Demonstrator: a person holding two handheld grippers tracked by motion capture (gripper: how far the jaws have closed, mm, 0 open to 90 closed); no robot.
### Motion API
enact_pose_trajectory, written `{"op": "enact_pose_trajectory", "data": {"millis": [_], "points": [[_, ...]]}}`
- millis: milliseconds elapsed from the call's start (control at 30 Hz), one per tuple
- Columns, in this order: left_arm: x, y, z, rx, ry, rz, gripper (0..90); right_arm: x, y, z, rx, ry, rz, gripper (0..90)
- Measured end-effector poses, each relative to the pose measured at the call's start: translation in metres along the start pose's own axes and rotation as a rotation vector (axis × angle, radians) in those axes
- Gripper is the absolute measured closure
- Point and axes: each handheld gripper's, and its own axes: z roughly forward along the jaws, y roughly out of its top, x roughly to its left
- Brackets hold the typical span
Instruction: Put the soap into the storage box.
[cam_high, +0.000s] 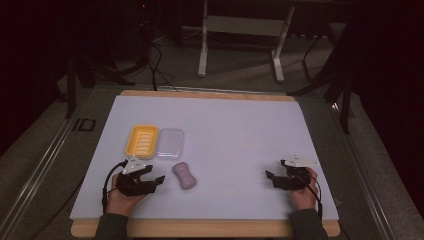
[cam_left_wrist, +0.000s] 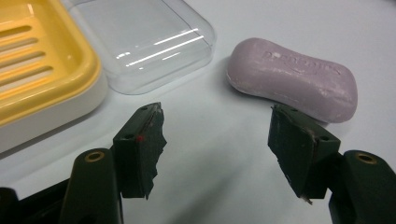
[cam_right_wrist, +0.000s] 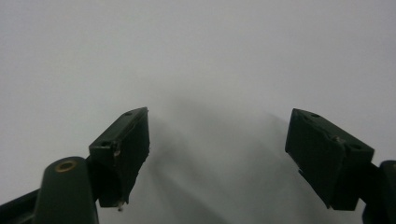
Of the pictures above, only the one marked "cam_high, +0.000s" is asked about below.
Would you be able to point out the metal floor rail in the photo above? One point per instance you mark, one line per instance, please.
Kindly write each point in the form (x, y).
(36, 173)
(363, 173)

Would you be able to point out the person's right hand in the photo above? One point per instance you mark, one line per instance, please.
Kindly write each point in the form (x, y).
(305, 198)

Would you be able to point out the clear plastic soap dish lid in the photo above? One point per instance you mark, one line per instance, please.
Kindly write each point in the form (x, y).
(170, 143)

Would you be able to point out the white metal desk frame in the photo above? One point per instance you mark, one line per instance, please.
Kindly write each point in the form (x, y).
(245, 26)

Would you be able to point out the wooden table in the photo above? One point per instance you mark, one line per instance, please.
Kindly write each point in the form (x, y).
(200, 228)

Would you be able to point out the black metal stand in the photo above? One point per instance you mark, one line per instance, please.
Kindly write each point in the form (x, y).
(71, 86)

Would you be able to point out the white table mat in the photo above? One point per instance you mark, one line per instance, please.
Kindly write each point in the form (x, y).
(233, 140)

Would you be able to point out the black chair frame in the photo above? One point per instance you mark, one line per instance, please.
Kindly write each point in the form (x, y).
(336, 83)

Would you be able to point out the person's left hand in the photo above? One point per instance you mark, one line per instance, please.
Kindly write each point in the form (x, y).
(121, 201)

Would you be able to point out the yellow soap dish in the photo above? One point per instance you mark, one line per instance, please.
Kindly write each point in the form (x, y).
(142, 141)

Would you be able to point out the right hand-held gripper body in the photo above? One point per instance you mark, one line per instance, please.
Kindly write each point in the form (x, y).
(295, 178)

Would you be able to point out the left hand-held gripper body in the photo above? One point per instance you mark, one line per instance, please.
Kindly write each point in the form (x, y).
(135, 186)

